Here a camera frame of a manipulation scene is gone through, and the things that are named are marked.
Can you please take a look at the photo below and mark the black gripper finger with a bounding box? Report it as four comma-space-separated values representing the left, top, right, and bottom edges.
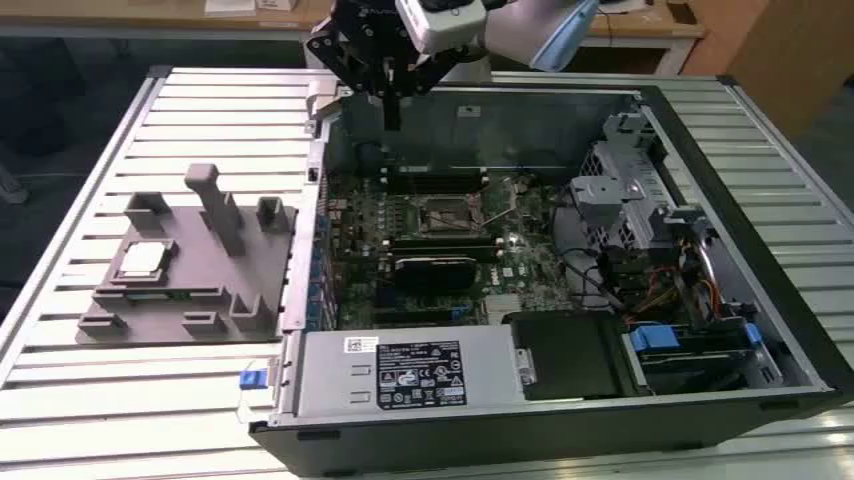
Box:
304, 20, 396, 131
392, 47, 463, 131

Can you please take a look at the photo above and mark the metal locking lever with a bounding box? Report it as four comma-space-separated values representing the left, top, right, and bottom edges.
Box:
484, 199, 520, 225

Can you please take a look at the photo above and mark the silver CPU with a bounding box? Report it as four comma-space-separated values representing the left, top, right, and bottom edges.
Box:
122, 242, 180, 275

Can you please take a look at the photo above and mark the CPU socket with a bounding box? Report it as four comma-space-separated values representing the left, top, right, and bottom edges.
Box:
416, 193, 486, 239

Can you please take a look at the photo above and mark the wooden desk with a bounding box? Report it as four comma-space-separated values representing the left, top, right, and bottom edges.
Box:
0, 0, 710, 76

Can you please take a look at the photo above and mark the green motherboard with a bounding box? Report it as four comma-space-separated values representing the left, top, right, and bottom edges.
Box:
318, 167, 619, 331

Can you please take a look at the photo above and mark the silver drive cage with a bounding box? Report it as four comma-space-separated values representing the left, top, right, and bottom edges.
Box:
566, 112, 679, 251

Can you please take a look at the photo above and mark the black graphics card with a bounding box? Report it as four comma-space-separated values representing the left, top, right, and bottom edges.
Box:
390, 254, 479, 292

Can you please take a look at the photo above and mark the black office chair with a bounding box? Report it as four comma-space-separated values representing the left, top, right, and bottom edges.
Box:
0, 47, 88, 156

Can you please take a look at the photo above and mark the silver chipset heatsink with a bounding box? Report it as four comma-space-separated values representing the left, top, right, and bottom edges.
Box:
483, 293, 526, 317

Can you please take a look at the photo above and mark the grey parts rack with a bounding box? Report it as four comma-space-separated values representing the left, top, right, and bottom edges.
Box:
76, 162, 300, 347

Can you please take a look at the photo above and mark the wooden cabinet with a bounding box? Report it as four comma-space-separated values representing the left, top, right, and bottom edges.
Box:
679, 0, 854, 144

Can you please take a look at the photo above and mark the green RAM stick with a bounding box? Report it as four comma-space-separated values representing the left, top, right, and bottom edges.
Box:
126, 288, 195, 304

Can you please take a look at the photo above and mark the grey furniture leg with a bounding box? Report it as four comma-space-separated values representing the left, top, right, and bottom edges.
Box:
0, 162, 32, 205

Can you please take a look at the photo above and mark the silver power supply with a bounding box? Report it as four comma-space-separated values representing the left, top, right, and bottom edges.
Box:
270, 327, 528, 419

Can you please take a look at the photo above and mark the blue disk carrier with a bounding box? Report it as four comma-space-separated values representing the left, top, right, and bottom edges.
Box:
626, 322, 766, 364

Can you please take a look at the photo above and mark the black open PC case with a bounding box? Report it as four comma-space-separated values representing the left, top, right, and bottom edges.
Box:
247, 77, 854, 479

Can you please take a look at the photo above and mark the metal disk bay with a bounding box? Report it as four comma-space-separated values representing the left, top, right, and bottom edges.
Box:
619, 299, 835, 401

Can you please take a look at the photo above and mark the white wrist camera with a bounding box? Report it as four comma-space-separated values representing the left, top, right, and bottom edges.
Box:
392, 0, 490, 55

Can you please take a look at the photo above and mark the black cable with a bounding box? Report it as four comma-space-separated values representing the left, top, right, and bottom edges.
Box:
558, 247, 619, 301

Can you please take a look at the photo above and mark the orange yellow wire bundle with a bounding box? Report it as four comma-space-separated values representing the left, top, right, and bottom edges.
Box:
623, 237, 726, 326

